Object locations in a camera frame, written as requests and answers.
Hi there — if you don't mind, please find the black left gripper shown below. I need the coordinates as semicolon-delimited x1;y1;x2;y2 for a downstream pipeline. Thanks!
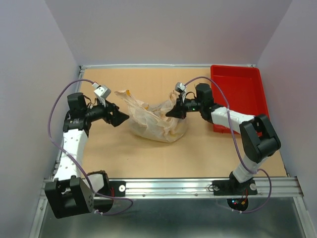
84;97;129;127

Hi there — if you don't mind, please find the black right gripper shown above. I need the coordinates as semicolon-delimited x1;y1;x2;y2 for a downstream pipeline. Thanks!
165;94;203;119

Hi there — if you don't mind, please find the white plastic bag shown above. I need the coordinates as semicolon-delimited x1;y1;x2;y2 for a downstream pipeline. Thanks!
115;90;188;143

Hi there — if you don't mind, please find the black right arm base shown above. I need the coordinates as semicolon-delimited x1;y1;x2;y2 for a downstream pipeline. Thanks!
212;179;258;196

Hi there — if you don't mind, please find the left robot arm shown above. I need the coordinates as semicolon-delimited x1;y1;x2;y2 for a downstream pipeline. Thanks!
45;93;129;219

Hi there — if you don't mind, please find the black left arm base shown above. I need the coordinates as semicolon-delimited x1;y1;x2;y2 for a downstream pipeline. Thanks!
98;180;126;197

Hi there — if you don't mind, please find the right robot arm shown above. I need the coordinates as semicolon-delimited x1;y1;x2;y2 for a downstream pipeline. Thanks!
166;82;281;196

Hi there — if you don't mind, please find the red plastic tray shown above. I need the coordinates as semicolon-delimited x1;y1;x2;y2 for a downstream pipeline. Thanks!
210;64;270;135

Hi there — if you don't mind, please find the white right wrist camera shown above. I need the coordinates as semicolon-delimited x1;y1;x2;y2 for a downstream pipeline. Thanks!
174;82;187;105

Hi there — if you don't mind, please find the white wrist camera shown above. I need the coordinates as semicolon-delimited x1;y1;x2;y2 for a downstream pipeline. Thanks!
174;82;187;105
92;82;111;107

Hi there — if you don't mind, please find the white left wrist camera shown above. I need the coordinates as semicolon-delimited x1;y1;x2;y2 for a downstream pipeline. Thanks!
92;82;111;107

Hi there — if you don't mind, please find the aluminium front rail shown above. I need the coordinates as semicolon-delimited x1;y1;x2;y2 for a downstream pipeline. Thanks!
44;177;303;201

